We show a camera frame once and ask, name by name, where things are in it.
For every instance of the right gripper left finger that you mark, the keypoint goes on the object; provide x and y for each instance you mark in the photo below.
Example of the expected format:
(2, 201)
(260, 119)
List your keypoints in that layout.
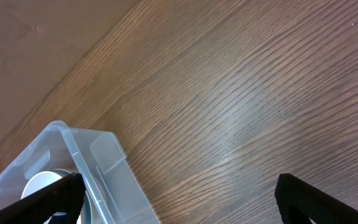
(58, 203)

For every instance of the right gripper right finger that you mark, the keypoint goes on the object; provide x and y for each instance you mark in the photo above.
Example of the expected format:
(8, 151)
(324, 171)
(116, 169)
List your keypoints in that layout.
(299, 202)

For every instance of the cream bowl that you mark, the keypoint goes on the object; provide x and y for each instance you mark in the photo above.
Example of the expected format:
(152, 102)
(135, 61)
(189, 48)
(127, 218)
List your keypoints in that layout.
(43, 179)

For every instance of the clear plastic storage bin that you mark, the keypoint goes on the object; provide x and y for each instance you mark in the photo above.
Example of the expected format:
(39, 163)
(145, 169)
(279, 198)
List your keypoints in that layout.
(113, 191)

